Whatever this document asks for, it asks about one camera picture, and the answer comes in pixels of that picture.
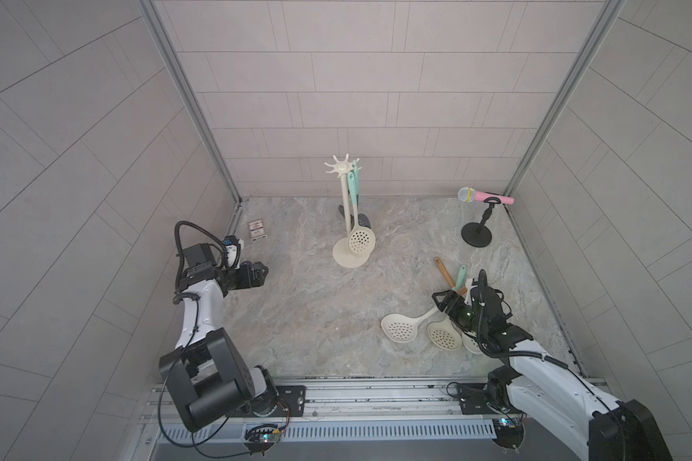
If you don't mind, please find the cream utensil rack stand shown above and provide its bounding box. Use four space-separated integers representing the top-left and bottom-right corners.
325 154 367 269

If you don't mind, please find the cream skimmer green handle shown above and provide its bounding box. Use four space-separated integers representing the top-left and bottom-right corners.
347 171 376 257

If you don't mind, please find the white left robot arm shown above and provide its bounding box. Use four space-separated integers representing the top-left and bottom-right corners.
159 221 279 433

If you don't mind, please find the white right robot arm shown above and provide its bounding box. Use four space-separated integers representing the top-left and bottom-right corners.
432 282 672 460

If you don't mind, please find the small red white card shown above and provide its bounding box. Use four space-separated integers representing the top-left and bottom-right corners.
248 219 267 241

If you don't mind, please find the pink toy microphone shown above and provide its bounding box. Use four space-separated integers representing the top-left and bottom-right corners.
457 187 515 205

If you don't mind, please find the right green circuit board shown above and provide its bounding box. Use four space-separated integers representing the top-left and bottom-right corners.
492 417 525 453

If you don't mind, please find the green circuit board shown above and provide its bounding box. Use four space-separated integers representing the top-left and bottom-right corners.
243 424 283 454
492 417 525 453

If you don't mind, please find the left green circuit board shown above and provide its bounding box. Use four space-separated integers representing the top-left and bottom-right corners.
243 424 283 454

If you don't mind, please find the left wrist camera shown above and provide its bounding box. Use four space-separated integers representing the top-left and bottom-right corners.
222 235 243 269

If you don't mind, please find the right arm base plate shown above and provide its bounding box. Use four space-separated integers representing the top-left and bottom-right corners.
447 383 517 415

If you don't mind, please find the aluminium mounting rail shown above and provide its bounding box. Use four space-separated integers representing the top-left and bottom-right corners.
136 378 526 449

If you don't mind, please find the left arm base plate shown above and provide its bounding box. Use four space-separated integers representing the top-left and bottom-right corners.
246 385 307 418

